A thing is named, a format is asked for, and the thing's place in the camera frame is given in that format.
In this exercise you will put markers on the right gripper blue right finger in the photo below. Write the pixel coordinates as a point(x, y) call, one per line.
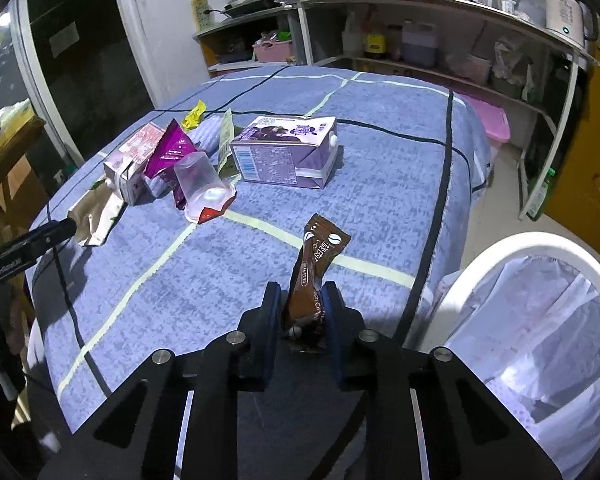
point(343, 325)

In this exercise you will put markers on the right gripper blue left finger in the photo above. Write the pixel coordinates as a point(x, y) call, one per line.
point(261, 326)

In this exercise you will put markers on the brown coffee sachet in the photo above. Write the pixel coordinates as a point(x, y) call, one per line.
point(303, 314)

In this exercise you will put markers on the beige paper bag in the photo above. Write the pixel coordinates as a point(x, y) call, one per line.
point(95, 214)

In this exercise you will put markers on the pink strawberry milk carton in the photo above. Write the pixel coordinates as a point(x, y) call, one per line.
point(124, 167)

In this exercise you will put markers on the clear plastic cup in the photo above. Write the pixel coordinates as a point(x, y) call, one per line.
point(201, 185)

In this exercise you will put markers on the olive green wrapper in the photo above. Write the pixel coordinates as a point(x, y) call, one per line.
point(226, 166)

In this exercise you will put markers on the purple milk drink carton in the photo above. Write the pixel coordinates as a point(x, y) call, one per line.
point(287, 151)

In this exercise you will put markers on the magenta snack bag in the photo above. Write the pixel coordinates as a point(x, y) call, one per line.
point(159, 175)

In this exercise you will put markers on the yellow snack packet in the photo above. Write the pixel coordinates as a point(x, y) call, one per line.
point(194, 117)

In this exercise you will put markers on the white round trash bin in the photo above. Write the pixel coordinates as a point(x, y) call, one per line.
point(524, 316)

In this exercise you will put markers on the metal kitchen shelf rack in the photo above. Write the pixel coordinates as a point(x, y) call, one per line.
point(527, 70)

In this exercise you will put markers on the blue checked tablecloth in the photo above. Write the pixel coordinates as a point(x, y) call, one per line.
point(413, 159)

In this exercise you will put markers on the green glass bottle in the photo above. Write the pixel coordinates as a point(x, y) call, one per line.
point(537, 204)

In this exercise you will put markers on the pink lidded storage box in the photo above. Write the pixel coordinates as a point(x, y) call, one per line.
point(494, 120)

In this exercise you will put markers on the yellow wooden door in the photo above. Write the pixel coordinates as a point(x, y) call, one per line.
point(575, 199)

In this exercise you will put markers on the pink plastic basket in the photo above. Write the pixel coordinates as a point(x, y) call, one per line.
point(268, 51)

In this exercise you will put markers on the small grey side shelf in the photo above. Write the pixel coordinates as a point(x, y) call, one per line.
point(227, 46)

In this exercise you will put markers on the yellow label oil bottle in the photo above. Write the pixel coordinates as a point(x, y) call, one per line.
point(374, 35)

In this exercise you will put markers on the purple plastic jug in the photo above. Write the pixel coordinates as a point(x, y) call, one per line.
point(419, 43)

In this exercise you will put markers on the black induction cooker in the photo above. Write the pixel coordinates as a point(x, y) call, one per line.
point(238, 8)

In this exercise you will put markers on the white electric kettle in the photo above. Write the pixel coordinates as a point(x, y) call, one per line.
point(575, 20)

